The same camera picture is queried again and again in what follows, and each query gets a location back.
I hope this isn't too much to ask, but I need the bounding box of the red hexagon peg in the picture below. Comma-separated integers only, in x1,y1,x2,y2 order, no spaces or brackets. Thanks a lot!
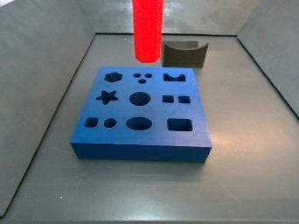
132,0,164,63

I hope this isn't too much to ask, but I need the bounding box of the dark grey curved block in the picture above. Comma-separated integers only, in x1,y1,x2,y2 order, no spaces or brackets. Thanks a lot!
162,41,209,68

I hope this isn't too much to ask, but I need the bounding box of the blue shape sorter block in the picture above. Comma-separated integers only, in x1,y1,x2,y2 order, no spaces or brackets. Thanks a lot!
69,66,212,163

